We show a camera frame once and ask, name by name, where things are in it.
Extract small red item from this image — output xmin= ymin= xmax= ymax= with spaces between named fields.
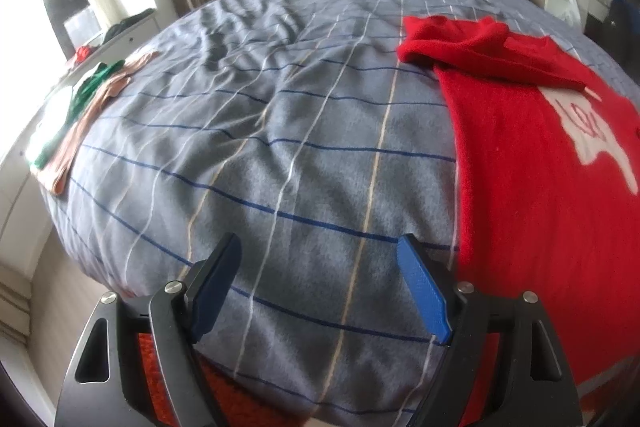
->
xmin=74 ymin=46 xmax=94 ymax=65

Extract white window cabinet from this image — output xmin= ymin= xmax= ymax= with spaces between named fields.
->
xmin=1 ymin=9 xmax=160 ymax=279

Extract grey checked bed cover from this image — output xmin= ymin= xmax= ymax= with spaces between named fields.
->
xmin=44 ymin=0 xmax=639 ymax=426

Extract black and blue jacket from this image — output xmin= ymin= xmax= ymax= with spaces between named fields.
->
xmin=600 ymin=0 xmax=639 ymax=64

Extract white plastic bag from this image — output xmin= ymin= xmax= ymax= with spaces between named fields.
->
xmin=559 ymin=0 xmax=582 ymax=29

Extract dark clothes on cabinet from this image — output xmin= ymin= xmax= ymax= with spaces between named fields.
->
xmin=102 ymin=9 xmax=155 ymax=44

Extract green garment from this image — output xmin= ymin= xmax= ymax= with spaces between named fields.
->
xmin=30 ymin=60 xmax=125 ymax=170

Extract orange trousers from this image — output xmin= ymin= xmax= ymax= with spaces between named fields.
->
xmin=138 ymin=334 xmax=306 ymax=427

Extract red knit sweater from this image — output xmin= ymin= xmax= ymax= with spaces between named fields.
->
xmin=397 ymin=15 xmax=639 ymax=417

